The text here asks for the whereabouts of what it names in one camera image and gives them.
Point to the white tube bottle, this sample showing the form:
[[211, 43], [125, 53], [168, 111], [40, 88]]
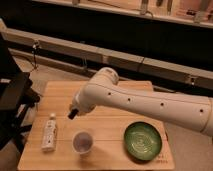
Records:
[[49, 134]]

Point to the black chair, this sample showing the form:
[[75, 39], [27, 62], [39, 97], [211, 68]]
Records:
[[16, 97]]

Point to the green ceramic plate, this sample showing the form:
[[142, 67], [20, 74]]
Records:
[[142, 141]]

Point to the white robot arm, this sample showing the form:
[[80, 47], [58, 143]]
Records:
[[189, 111]]

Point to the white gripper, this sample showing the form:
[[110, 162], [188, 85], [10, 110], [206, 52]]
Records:
[[80, 106]]

